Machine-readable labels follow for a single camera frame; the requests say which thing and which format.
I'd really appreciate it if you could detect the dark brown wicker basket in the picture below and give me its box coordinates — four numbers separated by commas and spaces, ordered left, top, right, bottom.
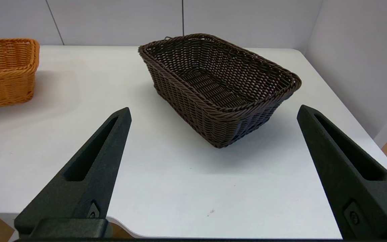
138, 33, 302, 149

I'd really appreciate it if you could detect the orange wicker basket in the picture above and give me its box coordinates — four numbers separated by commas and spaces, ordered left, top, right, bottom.
0, 38, 40, 109

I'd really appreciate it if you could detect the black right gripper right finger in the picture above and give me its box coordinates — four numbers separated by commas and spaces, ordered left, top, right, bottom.
297, 105, 387, 240

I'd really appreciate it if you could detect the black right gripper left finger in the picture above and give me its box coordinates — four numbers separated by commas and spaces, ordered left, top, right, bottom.
14, 107, 132, 236

